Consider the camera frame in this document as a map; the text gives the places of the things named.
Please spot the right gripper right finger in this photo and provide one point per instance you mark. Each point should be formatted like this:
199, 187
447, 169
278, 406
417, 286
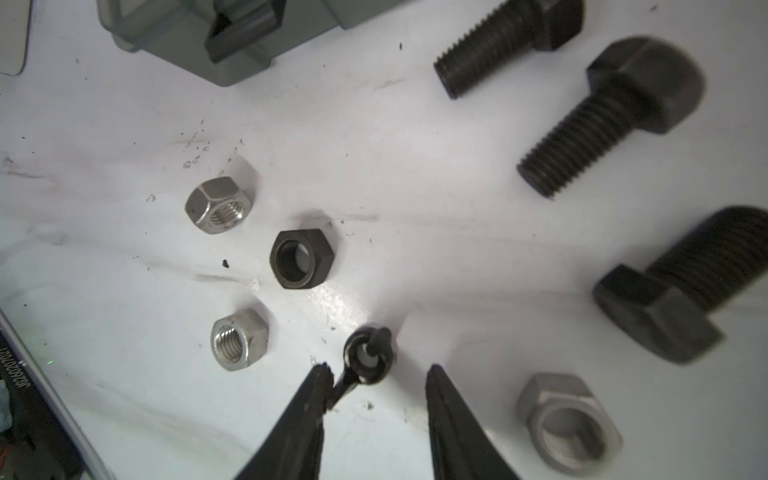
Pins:
460, 449

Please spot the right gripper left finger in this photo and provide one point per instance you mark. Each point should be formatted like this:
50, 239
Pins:
293, 449

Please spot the large silver hex nut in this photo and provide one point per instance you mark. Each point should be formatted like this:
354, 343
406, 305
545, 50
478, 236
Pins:
568, 426

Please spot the silver hex nut lower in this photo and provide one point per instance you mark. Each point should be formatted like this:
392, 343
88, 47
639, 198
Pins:
239, 340

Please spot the black hex nut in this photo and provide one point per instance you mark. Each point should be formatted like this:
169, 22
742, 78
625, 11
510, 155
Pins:
301, 259

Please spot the black hex bolt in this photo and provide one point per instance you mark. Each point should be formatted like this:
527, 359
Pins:
665, 308
512, 28
636, 83

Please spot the silver hex nut left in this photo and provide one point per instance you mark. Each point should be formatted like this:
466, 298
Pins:
217, 205

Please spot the grey plastic organizer box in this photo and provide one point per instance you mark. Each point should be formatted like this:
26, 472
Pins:
226, 42

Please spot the white square clock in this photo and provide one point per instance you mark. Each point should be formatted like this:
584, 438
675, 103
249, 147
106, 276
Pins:
14, 31

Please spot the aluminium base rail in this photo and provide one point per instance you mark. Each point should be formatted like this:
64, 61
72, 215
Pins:
40, 439

